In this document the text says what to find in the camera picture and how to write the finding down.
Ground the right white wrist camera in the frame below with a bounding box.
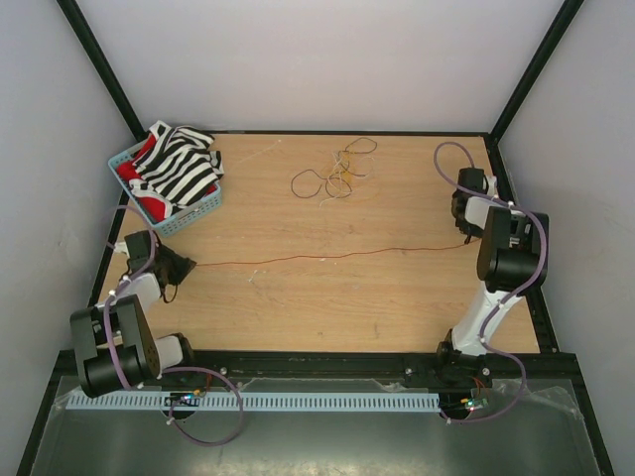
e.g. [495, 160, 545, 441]
[482, 175, 498, 199]

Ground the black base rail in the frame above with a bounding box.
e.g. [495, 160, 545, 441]
[138, 352, 494, 389]

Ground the zebra striped cloth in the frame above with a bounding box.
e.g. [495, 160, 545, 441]
[136, 121, 224, 207]

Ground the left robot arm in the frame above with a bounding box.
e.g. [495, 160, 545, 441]
[69, 231, 198, 398]

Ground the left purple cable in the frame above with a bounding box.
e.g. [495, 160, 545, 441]
[102, 203, 245, 447]

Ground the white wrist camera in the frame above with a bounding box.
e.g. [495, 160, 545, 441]
[107, 241, 130, 257]
[482, 175, 498, 199]

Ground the left green circuit board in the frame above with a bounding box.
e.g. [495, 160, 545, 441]
[164, 392, 203, 408]

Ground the black aluminium frame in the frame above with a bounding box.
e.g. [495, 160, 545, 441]
[9, 0, 616, 476]

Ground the red cloth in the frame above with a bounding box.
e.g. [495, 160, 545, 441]
[115, 136, 173, 223]

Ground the right green circuit board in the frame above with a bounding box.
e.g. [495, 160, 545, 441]
[459, 397, 488, 413]

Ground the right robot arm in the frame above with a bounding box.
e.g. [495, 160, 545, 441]
[434, 167, 550, 386]

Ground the light blue slotted cable duct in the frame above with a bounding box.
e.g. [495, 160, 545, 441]
[66, 391, 440, 413]

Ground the red wire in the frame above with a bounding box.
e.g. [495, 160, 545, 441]
[193, 239, 478, 268]

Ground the coloured wire bundle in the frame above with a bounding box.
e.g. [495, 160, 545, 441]
[290, 137, 379, 209]

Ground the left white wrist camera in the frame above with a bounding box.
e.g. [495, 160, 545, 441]
[107, 241, 130, 257]

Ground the blue plastic basket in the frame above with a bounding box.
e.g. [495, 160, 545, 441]
[107, 143, 222, 237]

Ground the green circuit board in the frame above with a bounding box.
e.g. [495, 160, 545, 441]
[459, 397, 488, 413]
[164, 392, 203, 408]

